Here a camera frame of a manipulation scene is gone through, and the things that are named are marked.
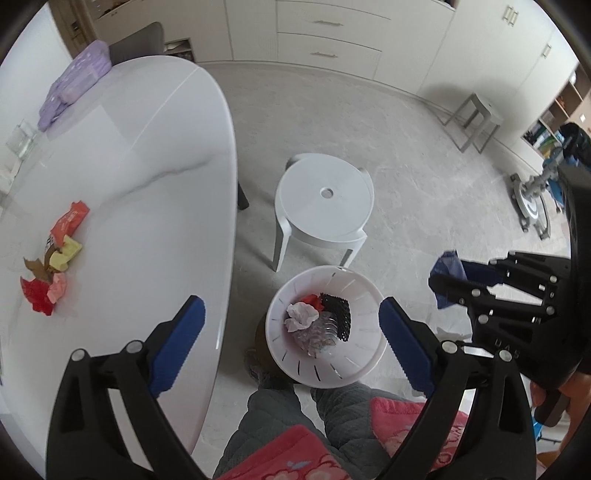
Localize white full-height wardrobe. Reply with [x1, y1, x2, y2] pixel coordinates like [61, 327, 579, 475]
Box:
[374, 0, 580, 153]

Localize grey round-base stand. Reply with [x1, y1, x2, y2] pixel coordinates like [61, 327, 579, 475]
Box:
[510, 148, 566, 238]

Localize grey metal stool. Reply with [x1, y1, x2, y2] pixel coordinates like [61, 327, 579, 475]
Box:
[436, 92, 504, 154]

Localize brown round snack wrapper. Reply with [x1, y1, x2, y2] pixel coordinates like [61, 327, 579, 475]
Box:
[42, 233, 61, 264]

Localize open shelf with books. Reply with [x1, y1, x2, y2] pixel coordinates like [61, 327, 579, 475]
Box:
[522, 69, 591, 153]

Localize grey fuzzy slipper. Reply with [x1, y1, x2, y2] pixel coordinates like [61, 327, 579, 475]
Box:
[245, 348, 287, 393]

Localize person's right hand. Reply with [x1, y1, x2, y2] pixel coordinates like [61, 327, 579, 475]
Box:
[530, 373, 586, 439]

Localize person's grey quilted trousers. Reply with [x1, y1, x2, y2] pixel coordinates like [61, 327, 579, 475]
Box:
[217, 383, 416, 480]

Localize clear plastic tray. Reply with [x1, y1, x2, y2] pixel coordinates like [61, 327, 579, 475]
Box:
[295, 311, 342, 358]

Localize orange red wrapper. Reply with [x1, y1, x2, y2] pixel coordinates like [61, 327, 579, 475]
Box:
[50, 200, 90, 240]

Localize black foam mesh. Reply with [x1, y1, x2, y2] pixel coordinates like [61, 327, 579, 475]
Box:
[320, 293, 354, 343]

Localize white tissue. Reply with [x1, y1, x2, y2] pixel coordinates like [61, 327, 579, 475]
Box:
[284, 302, 320, 334]

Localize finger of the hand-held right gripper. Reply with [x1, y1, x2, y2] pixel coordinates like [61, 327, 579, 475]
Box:
[428, 272, 555, 326]
[462, 251, 571, 301]

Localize white plastic waste bin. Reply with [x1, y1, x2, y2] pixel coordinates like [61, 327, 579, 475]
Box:
[264, 265, 387, 388]

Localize pink paper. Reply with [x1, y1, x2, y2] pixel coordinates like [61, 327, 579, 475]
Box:
[46, 272, 70, 308]

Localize person's pink patterned coat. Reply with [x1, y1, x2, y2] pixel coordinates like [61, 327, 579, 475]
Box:
[217, 397, 468, 480]

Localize dark grey chair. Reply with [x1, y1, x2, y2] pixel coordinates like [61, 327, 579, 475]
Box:
[107, 21, 167, 65]

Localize blue wrapper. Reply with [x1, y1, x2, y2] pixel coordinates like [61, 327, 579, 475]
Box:
[428, 250, 468, 311]

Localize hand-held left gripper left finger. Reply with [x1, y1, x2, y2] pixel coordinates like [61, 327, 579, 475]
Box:
[46, 295, 206, 480]

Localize beige drawer cabinet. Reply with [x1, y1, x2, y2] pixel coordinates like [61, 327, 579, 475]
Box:
[274, 0, 455, 84]

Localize white plastic stool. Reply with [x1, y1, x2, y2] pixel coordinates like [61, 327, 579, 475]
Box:
[271, 154, 376, 272]

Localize purple backpack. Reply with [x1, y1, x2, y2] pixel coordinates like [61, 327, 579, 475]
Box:
[37, 39, 112, 132]

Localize tall beige cupboard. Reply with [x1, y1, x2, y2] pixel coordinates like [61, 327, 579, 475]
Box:
[185, 0, 278, 63]

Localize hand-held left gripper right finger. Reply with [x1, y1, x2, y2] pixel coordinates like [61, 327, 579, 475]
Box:
[376, 296, 539, 480]

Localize red and gold wrapper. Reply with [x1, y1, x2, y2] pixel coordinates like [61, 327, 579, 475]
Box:
[20, 257, 61, 317]

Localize yellow paper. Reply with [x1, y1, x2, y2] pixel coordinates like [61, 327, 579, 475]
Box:
[48, 235, 84, 273]

